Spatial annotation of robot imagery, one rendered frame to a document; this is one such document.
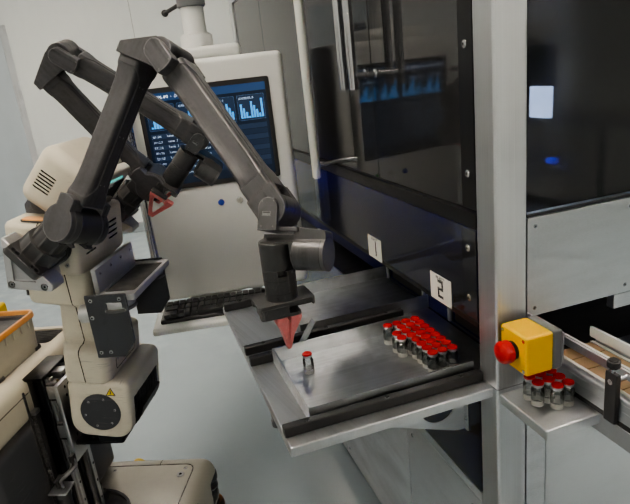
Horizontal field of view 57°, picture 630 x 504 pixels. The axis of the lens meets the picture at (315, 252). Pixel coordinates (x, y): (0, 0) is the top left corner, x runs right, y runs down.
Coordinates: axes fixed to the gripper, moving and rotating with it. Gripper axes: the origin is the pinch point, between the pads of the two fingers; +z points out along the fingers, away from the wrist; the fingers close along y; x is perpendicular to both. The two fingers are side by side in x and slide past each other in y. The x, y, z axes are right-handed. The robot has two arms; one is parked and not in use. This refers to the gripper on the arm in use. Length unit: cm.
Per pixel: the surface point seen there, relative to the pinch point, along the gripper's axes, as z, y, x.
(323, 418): 12.4, 2.8, -7.1
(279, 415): 14.3, -3.5, 0.5
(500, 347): 1.5, 32.0, -17.9
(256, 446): 102, 7, 117
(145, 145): -30, -14, 93
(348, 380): 14.0, 12.5, 5.3
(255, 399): 101, 16, 153
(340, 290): 14, 29, 52
